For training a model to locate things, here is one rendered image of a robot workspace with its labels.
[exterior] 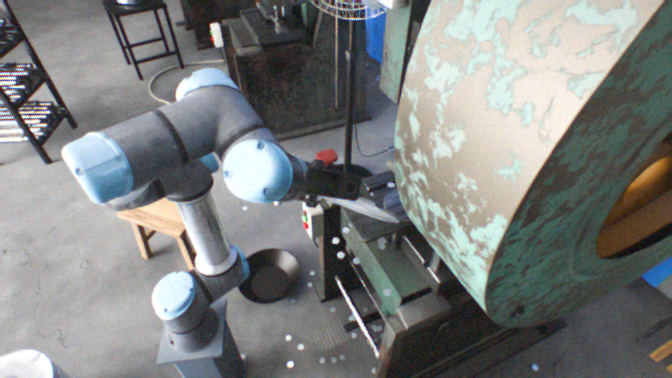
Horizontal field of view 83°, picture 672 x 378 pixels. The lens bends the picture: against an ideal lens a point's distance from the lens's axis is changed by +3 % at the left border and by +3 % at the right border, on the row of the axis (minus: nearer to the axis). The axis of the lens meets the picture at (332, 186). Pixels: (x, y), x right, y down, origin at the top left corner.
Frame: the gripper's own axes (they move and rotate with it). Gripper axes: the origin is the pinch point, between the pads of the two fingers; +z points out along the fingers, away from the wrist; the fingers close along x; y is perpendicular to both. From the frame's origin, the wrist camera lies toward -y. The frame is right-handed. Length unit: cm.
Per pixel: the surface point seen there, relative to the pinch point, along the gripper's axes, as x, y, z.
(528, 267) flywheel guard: 5.5, -30.3, -31.8
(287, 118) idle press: -43, 66, 172
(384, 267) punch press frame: 20.6, -15.1, 35.0
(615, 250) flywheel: 3, -54, -2
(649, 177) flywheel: -10, -57, -3
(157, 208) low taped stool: 22, 89, 78
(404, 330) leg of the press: 34.1, -22.8, 25.4
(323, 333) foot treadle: 56, 4, 68
